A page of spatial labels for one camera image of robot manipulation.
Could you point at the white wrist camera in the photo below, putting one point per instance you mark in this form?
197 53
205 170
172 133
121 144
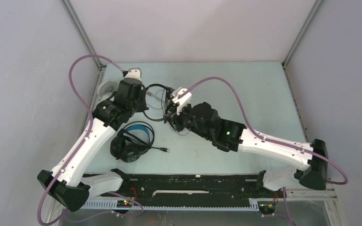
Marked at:
180 97
133 73

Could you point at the white gaming headset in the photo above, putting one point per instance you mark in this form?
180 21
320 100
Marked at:
105 89

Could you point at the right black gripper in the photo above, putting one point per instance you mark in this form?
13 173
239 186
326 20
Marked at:
176 119

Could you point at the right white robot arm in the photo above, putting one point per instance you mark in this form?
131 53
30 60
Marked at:
306 164

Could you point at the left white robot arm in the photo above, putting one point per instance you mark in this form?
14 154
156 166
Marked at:
65 182

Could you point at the small black on-ear headphones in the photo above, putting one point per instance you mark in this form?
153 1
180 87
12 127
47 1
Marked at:
166 97

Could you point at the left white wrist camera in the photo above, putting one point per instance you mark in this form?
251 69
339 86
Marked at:
133 73

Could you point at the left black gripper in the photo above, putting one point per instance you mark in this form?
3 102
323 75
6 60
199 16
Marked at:
143 107

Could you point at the black headset with blue band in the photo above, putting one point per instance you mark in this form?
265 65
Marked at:
128 147

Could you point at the aluminium frame post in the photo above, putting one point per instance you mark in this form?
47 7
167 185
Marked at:
302 32
68 7

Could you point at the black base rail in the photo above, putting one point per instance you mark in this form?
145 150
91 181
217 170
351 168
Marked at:
192 191

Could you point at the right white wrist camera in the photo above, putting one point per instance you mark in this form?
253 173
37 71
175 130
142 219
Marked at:
180 97

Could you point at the left aluminium frame post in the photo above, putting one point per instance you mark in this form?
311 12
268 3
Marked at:
68 7

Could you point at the right aluminium frame post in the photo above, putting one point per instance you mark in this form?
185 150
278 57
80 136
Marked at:
302 32

